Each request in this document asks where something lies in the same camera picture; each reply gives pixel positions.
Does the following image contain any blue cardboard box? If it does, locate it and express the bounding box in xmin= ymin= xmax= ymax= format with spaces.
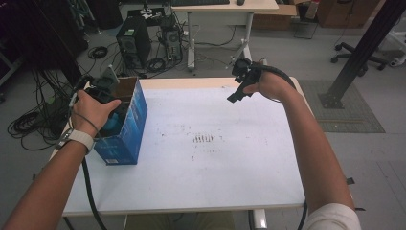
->
xmin=93 ymin=76 xmax=148 ymax=166

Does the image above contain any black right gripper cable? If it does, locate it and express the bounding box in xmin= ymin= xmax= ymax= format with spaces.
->
xmin=253 ymin=63 xmax=309 ymax=230

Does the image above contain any person's right hand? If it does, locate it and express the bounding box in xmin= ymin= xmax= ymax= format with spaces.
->
xmin=243 ymin=70 xmax=290 ymax=104

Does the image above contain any black metal stand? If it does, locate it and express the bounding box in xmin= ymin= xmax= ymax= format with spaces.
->
xmin=318 ymin=0 xmax=406 ymax=110

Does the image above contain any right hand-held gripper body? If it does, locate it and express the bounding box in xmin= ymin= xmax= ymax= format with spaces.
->
xmin=232 ymin=57 xmax=263 ymax=85

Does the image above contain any black office chair base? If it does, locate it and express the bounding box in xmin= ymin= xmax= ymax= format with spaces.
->
xmin=330 ymin=41 xmax=389 ymax=72

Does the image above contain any person's left hand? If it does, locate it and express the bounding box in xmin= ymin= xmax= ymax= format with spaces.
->
xmin=71 ymin=89 xmax=123 ymax=137

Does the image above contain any white desk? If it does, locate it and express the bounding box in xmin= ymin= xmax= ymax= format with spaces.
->
xmin=170 ymin=0 xmax=280 ymax=72

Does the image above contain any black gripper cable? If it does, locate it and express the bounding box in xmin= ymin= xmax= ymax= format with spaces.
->
xmin=253 ymin=63 xmax=309 ymax=230
xmin=81 ymin=157 xmax=108 ymax=230

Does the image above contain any large brown cardboard box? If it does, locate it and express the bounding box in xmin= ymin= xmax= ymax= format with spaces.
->
xmin=315 ymin=0 xmax=385 ymax=29

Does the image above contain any dark curtain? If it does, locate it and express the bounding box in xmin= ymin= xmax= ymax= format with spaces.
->
xmin=0 ymin=0 xmax=89 ymax=88

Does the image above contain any grey floor mat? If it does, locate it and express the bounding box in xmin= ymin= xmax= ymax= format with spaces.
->
xmin=298 ymin=79 xmax=386 ymax=134

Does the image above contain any small open computer case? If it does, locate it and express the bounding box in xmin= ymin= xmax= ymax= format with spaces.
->
xmin=162 ymin=27 xmax=184 ymax=64

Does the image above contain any black wire rack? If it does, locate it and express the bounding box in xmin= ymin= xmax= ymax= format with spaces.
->
xmin=293 ymin=14 xmax=321 ymax=40

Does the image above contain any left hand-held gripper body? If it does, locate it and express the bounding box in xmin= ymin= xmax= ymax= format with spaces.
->
xmin=83 ymin=64 xmax=121 ymax=104

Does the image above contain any white table leg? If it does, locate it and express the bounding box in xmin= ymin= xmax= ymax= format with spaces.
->
xmin=248 ymin=208 xmax=268 ymax=230

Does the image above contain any coiled black cable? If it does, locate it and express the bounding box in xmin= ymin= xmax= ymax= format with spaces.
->
xmin=146 ymin=57 xmax=168 ymax=74
xmin=87 ymin=45 xmax=109 ymax=60

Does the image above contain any wristwatch with white band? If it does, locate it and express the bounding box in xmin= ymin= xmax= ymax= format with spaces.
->
xmin=56 ymin=128 xmax=97 ymax=155

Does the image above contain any white table mat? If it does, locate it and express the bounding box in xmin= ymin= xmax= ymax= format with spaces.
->
xmin=63 ymin=86 xmax=306 ymax=215

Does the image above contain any black keyboard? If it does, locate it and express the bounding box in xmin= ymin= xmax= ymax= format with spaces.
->
xmin=170 ymin=0 xmax=231 ymax=8

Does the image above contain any black computer tower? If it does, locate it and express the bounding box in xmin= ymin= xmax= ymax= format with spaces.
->
xmin=115 ymin=15 xmax=152 ymax=70

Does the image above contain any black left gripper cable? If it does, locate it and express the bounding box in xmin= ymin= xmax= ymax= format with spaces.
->
xmin=81 ymin=157 xmax=108 ymax=230

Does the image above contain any white shirt sleeve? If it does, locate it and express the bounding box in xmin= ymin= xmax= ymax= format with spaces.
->
xmin=304 ymin=202 xmax=363 ymax=230

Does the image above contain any black cable bundle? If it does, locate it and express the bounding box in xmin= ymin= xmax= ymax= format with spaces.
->
xmin=7 ymin=68 xmax=75 ymax=151

